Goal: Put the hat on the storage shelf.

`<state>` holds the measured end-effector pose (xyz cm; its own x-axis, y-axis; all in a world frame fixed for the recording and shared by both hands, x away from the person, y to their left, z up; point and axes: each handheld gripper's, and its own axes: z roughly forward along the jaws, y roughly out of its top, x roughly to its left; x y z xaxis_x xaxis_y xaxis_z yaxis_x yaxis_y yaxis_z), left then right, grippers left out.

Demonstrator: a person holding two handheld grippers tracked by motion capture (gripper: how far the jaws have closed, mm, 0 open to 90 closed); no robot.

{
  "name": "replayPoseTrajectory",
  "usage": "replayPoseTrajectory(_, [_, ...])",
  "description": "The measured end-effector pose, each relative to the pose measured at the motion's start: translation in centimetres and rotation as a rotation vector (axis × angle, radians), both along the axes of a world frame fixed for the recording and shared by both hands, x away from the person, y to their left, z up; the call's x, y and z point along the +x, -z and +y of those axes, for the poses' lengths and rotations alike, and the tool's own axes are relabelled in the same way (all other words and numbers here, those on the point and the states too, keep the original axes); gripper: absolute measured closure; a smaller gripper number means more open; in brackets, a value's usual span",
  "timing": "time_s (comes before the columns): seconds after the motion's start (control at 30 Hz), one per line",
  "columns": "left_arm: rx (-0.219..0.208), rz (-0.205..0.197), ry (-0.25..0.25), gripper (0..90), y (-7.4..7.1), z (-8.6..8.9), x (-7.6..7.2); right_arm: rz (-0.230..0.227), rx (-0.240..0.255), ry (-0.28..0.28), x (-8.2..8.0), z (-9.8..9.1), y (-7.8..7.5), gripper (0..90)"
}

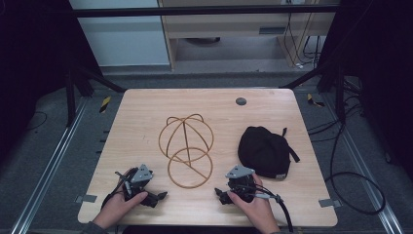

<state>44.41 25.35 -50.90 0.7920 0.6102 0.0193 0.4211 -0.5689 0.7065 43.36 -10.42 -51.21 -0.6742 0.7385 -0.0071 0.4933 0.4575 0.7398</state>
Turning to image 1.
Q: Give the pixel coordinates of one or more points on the person's right hand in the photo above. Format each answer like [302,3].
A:
[255,211]

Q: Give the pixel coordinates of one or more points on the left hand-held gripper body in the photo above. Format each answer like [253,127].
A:
[142,175]

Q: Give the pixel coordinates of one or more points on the dark curtain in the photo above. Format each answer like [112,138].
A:
[380,65]
[32,48]

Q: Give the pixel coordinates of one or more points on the black metal frame stand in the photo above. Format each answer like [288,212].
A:
[70,97]
[339,94]

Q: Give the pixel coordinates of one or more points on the person's left hand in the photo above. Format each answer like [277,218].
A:
[117,208]

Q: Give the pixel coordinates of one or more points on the black horizontal frame bar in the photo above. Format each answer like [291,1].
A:
[195,10]

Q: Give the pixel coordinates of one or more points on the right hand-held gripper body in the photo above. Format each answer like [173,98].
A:
[242,183]

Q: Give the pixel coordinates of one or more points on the light wooden desk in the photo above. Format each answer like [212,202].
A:
[227,27]

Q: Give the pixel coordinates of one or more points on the grey round table grommet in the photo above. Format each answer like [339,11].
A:
[241,101]

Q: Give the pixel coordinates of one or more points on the yellow black striped tape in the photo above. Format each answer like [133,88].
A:
[105,104]
[314,101]

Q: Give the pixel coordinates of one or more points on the black cap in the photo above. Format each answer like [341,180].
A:
[264,152]

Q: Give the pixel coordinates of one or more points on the grey metal table bracket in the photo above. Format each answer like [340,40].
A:
[86,198]
[329,203]

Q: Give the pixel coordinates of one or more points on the white cabinet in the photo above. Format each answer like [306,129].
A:
[126,39]

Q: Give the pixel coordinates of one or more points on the aluminium floor rail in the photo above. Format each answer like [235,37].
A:
[48,165]
[363,162]

